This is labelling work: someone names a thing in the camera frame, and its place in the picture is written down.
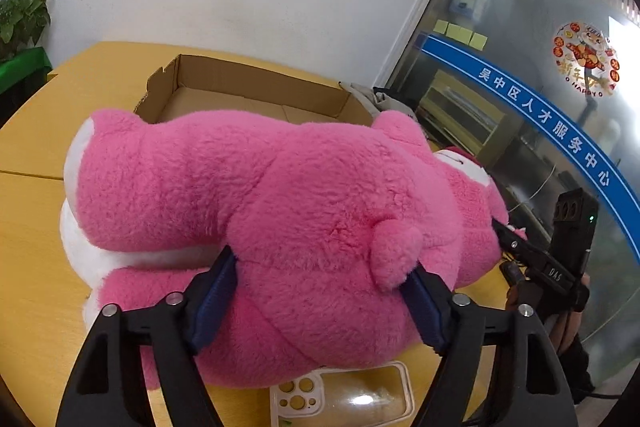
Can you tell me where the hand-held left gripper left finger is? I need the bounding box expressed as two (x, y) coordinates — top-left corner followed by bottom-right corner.
(55, 244), (241, 427)

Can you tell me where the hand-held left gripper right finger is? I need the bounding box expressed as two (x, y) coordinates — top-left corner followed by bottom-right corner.
(400, 268), (586, 427)

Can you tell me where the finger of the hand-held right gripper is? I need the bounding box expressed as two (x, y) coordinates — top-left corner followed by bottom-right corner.
(490, 217), (538, 260)
(500, 259), (532, 290)

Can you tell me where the clear white phone case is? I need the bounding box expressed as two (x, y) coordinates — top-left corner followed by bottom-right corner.
(269, 359), (417, 427)

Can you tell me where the pink plush bear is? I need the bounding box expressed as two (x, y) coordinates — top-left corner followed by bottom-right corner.
(59, 108), (528, 390)

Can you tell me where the brown cardboard box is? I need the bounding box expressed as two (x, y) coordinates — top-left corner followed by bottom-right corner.
(134, 53), (375, 128)

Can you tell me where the person's right forearm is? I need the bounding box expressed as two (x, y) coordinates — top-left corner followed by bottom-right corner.
(547, 312), (601, 408)

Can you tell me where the wooden shelf behind glass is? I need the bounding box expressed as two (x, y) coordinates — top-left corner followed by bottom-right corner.
(415, 69), (531, 168)

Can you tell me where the blue window banner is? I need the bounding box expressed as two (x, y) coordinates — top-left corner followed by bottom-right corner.
(420, 32), (640, 228)

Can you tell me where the round festive window sticker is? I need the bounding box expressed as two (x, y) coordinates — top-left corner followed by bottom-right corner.
(552, 21), (623, 98)

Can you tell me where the grey cloth bag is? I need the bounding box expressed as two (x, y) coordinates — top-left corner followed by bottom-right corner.
(339, 81), (426, 134)

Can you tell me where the green table cloth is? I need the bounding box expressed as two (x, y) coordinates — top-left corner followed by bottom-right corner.
(0, 47), (53, 120)

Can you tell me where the large green potted plant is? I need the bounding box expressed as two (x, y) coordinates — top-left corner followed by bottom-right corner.
(0, 0), (52, 62)

